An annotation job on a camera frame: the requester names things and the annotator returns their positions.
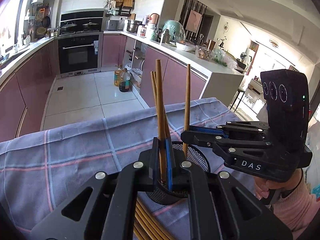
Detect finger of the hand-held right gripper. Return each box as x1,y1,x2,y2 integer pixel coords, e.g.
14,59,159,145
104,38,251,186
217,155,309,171
189,121,270,137
180,129,273,165

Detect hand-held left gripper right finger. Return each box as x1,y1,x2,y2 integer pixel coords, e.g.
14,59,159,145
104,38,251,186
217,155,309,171
165,138,293,240

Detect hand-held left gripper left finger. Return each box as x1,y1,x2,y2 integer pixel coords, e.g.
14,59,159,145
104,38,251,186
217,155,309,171
27,137,161,240

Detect black mesh utensil holder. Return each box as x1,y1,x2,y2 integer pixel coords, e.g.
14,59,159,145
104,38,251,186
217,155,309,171
145,141,209,205

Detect pile of chopsticks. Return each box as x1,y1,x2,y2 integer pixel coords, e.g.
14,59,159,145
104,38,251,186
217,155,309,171
133,197,173,240

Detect person's right forearm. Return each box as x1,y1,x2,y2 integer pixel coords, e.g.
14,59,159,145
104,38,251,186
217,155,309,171
271,175,320,239

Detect person's right hand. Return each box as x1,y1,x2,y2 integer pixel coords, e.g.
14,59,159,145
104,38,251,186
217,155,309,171
254,168,304,200

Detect black stool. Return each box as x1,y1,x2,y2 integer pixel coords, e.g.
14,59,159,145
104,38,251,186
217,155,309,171
229,87,245,111

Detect white kitchen countertop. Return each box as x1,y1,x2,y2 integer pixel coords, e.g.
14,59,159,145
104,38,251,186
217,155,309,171
103,29,244,76

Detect clear food container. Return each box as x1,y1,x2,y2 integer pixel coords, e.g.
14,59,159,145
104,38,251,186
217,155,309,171
196,45,213,61

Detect clear plastic bag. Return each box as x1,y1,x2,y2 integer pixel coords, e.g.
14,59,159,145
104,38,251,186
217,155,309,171
130,68,143,88

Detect dark cooking oil bottle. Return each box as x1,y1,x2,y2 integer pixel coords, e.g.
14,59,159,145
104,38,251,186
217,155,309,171
118,67,131,93

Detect plaid grey tablecloth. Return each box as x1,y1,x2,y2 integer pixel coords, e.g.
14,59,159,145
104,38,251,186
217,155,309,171
0,97,275,240

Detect yellow cooking oil bottle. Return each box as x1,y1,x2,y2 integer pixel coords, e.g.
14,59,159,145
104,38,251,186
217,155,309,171
114,65,124,87

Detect pink kettle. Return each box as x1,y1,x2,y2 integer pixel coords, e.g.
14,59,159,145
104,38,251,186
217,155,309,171
149,13,161,26

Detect built-in black oven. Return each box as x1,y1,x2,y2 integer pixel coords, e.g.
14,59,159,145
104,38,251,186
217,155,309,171
58,36,101,75

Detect steel stockpot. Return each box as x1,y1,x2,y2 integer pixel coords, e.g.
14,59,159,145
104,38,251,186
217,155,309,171
127,19,141,33

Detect silver rice cooker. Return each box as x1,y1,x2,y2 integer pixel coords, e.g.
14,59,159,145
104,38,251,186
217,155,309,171
105,18,123,31

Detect black pot with lid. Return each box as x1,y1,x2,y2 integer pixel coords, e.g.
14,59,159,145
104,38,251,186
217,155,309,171
82,20,99,31

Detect black wok with lid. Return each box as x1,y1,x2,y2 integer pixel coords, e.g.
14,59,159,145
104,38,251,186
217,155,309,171
60,21,78,34

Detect black range hood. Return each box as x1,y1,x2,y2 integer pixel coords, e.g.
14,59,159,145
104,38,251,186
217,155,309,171
60,11,104,32

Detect pink wall painting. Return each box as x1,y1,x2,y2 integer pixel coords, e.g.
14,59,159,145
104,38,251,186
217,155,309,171
186,9,203,34

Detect black wall rack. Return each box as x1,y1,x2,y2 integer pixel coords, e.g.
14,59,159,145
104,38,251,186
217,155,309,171
106,0,135,16

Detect wall rail with hanging pans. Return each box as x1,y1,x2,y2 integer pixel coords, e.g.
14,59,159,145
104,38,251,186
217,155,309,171
24,3,52,38

